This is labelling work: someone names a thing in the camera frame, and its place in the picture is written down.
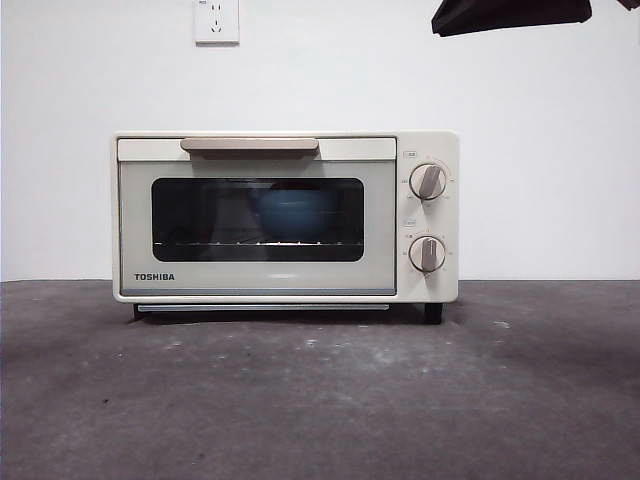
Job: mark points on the blue ribbed bowl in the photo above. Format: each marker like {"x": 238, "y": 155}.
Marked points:
{"x": 295, "y": 215}

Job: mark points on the beige oven knob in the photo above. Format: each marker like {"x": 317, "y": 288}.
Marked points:
{"x": 428, "y": 183}
{"x": 427, "y": 254}

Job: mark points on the cream Toshiba toaster oven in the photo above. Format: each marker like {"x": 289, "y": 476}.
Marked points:
{"x": 427, "y": 145}

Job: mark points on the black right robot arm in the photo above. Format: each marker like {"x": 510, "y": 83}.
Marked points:
{"x": 631, "y": 3}

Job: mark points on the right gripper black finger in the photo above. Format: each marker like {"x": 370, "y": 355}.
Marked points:
{"x": 510, "y": 15}

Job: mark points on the white wall power socket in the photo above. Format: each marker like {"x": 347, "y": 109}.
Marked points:
{"x": 216, "y": 30}

